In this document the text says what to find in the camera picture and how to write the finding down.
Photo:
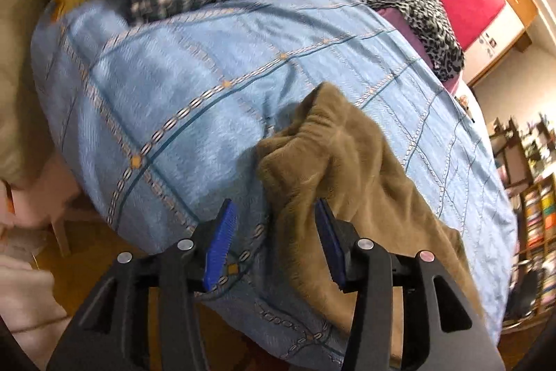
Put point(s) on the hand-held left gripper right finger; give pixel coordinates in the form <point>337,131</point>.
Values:
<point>328,240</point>

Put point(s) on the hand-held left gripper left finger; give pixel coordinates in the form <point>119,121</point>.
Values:
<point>221,240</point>

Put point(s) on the brown fleece pants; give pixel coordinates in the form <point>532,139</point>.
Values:
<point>347,162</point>

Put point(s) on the blue checked blanket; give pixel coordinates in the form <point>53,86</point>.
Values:
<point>195,71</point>

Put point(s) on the black office chair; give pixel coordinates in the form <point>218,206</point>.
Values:
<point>527,288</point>

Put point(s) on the pale cloth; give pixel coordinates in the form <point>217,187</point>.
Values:
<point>26,310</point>

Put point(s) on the wooden bookshelf with books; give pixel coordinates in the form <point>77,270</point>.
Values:
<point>538,214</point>

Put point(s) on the leopard print cloth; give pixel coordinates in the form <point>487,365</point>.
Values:
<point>412,1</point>

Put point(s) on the wooden wardrobe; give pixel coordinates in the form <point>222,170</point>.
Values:
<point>517,1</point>

